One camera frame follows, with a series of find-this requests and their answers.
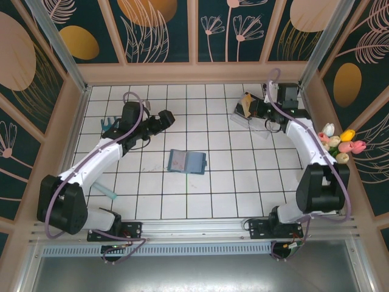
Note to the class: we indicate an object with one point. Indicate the gold card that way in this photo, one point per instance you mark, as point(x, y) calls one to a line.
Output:
point(248, 102)

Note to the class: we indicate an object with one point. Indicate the teal card holder wallet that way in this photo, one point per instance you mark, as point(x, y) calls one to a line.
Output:
point(194, 162)

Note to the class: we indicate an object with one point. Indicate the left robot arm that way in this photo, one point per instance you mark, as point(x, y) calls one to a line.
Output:
point(91, 161)

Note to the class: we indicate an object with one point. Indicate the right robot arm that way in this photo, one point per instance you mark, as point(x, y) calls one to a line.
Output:
point(319, 191)

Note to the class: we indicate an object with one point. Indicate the black card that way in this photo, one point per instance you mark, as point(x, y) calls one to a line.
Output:
point(241, 111)

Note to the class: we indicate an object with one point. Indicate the clear acrylic card stand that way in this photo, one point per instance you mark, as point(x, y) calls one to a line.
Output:
point(243, 121)

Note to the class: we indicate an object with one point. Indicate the tulip bouquet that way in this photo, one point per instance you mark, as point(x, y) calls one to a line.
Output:
point(346, 146)

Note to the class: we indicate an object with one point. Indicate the light teal tube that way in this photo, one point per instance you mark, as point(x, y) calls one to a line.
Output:
point(104, 191)

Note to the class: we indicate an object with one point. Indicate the grey metal sheet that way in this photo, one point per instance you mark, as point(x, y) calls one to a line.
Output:
point(194, 273)

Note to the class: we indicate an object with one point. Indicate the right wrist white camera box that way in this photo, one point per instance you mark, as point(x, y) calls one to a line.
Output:
point(272, 95)

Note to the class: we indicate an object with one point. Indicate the aluminium frame post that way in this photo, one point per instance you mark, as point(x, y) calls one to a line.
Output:
point(56, 39)
point(329, 39)

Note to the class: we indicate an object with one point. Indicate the aluminium rail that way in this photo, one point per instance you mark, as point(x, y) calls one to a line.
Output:
point(194, 228)

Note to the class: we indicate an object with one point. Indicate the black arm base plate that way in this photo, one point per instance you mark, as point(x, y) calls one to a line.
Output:
point(133, 229)
point(258, 229)

